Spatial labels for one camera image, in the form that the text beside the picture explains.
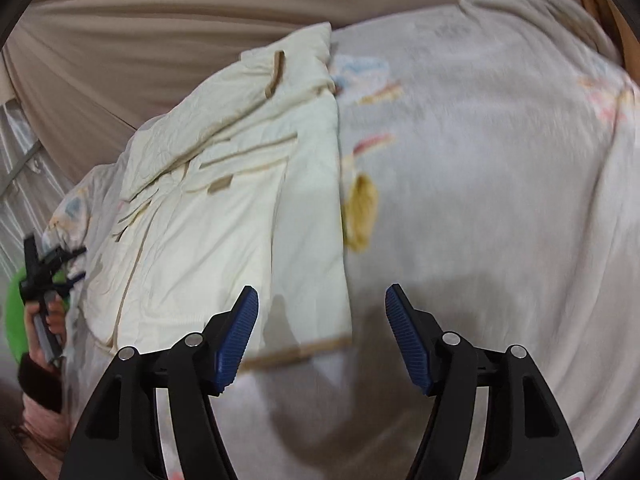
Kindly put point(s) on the person's left hand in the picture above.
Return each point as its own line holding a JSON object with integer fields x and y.
{"x": 54, "y": 320}

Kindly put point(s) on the person's left forearm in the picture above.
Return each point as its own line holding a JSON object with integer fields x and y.
{"x": 42, "y": 400}

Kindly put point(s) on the cream quilted garment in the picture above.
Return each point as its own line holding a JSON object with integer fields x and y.
{"x": 220, "y": 220}

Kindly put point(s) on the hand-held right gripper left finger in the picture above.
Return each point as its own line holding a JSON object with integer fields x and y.
{"x": 239, "y": 340}

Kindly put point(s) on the green cloth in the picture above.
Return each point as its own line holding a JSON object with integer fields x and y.
{"x": 12, "y": 310}

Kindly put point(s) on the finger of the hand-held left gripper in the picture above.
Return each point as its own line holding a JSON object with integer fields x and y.
{"x": 65, "y": 254}
{"x": 72, "y": 278}

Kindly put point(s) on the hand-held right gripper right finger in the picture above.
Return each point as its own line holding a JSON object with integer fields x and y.
{"x": 406, "y": 340}

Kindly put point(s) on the floral grey blanket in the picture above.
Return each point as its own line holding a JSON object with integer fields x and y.
{"x": 480, "y": 185}

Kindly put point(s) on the shiny grey curtain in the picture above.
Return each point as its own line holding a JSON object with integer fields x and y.
{"x": 20, "y": 185}

